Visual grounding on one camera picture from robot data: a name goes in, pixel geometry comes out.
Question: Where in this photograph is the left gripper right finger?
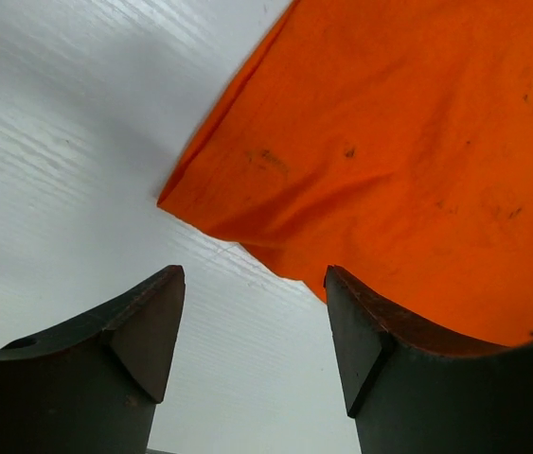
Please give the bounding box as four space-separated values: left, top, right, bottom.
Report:
324 266 533 453

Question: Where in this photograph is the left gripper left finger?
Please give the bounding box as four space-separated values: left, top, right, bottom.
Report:
0 265 185 453

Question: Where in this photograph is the orange t shirt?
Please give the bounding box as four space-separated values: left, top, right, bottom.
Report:
158 1 533 345

